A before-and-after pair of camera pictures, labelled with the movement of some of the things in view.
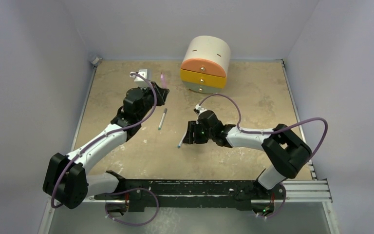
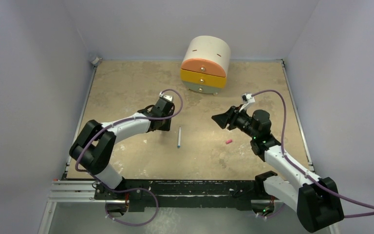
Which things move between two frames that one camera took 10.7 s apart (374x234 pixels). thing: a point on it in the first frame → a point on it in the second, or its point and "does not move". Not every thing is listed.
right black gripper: (191, 132) → (233, 118)
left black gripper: (161, 93) → (166, 126)
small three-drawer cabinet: (205, 64) does not move
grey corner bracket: (96, 61) does not move
